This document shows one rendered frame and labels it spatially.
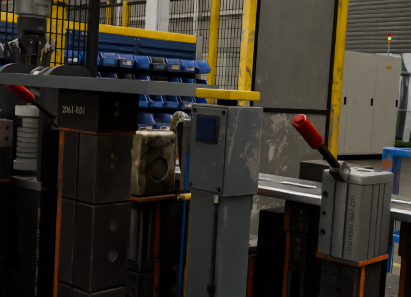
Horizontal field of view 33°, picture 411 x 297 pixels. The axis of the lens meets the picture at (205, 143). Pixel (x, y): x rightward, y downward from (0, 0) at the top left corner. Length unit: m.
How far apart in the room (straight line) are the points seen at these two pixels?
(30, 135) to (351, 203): 0.72
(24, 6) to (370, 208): 1.12
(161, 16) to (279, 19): 2.07
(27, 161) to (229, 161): 0.65
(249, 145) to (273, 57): 3.65
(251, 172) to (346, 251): 0.17
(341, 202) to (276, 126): 3.66
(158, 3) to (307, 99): 2.13
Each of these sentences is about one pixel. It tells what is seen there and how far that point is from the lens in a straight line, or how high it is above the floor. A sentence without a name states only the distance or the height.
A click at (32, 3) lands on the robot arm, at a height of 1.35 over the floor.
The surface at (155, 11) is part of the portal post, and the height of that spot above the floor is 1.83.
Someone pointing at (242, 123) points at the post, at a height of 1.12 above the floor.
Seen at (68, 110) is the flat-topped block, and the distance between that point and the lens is 1.07.
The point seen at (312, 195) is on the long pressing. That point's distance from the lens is 1.11.
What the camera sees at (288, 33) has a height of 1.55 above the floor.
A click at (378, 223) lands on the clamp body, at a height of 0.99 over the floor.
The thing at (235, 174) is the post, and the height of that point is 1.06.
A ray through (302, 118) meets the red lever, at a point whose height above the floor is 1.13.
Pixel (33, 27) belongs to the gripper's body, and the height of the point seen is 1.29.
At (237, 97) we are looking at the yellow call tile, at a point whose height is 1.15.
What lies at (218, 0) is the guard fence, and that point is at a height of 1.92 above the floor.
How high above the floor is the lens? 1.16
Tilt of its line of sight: 4 degrees down
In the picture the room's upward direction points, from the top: 3 degrees clockwise
